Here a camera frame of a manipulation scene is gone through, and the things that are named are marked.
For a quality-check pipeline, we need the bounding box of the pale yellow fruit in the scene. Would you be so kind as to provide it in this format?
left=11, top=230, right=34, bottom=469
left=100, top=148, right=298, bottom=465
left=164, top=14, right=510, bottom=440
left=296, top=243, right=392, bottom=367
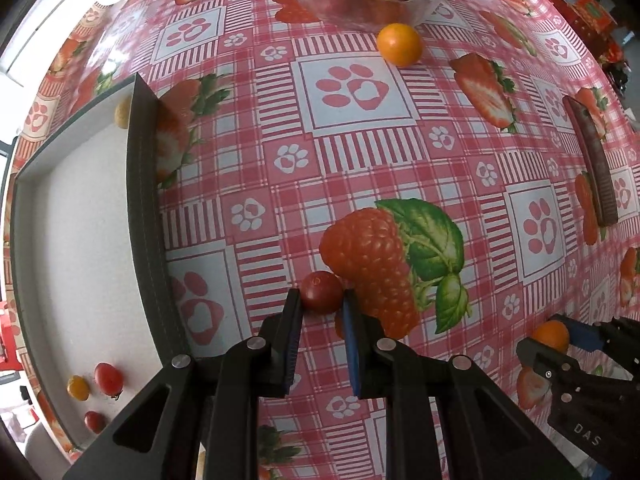
left=114, top=97, right=133, bottom=131

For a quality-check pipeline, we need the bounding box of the red checked printed tablecloth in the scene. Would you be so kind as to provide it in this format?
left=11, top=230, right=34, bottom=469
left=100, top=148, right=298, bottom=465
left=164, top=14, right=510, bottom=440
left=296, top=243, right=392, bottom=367
left=15, top=0, right=640, bottom=480

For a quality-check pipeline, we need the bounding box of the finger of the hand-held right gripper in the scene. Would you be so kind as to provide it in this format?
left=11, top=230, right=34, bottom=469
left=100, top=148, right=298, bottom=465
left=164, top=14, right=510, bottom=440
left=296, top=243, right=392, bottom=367
left=550, top=312, right=640, bottom=356
left=516, top=337, right=588, bottom=391

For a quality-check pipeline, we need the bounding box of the grey tray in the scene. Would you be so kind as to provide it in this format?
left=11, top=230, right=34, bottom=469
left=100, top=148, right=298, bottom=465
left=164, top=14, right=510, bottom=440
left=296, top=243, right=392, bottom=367
left=9, top=72, right=193, bottom=453

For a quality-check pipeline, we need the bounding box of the yellow cherry tomato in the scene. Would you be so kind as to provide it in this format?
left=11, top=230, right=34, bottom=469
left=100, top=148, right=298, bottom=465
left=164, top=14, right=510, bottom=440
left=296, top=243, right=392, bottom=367
left=66, top=375, right=92, bottom=401

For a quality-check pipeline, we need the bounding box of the small tangerine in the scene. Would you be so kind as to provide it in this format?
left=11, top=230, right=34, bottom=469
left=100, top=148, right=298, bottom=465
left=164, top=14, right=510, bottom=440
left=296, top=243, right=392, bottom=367
left=530, top=320, right=571, bottom=353

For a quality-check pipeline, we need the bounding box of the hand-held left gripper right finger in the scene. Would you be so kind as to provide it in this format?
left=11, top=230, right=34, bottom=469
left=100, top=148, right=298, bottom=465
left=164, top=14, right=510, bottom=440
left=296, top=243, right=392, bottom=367
left=341, top=287, right=583, bottom=480

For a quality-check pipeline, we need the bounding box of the large orange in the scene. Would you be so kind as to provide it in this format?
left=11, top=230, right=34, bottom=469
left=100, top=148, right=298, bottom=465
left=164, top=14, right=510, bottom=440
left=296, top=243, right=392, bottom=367
left=376, top=22, right=424, bottom=67

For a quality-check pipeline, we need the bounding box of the red gift box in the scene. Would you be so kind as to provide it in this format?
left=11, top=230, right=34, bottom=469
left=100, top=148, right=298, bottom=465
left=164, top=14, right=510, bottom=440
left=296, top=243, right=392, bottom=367
left=570, top=0, right=617, bottom=36

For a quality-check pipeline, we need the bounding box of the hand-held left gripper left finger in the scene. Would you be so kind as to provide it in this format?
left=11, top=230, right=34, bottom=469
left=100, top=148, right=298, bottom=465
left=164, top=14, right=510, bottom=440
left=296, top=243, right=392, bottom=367
left=62, top=287, right=304, bottom=480

